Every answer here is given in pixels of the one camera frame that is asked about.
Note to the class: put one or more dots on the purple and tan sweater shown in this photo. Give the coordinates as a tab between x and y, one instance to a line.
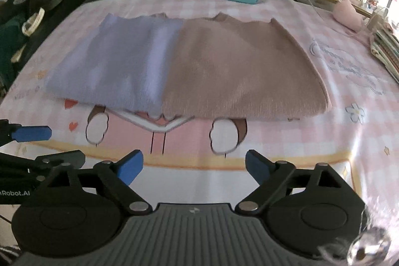
233	72

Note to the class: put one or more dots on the fluffy sleeve with crystal bead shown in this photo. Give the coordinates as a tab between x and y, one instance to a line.
371	245

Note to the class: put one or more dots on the pink checkered printed blanket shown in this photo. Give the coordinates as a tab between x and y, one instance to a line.
311	141

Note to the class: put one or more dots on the dark clothing pile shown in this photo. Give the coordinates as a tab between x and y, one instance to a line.
18	35

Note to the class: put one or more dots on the pink plush toy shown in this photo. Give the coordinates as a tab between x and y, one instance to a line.
347	16

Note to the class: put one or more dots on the black white striped cloth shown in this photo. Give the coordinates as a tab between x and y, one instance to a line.
7	256

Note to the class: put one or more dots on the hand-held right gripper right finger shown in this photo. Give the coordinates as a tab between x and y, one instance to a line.
257	166

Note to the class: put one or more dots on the stack of flat books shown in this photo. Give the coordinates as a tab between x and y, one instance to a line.
386	51

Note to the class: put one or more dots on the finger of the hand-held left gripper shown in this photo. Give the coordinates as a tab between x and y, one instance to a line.
31	133
73	158

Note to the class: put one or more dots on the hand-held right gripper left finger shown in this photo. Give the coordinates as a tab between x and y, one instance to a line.
131	168

